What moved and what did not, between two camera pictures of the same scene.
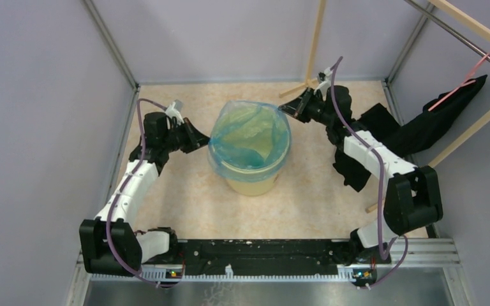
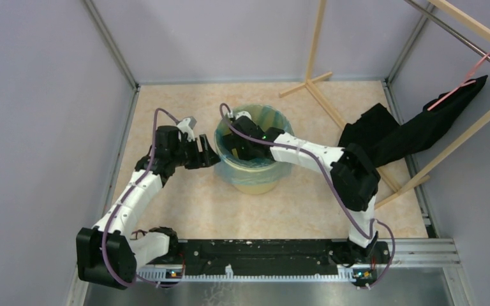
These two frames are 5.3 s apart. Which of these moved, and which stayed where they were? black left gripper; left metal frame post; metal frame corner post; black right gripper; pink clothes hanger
Moved: black right gripper; black left gripper
Stayed: left metal frame post; pink clothes hanger; metal frame corner post
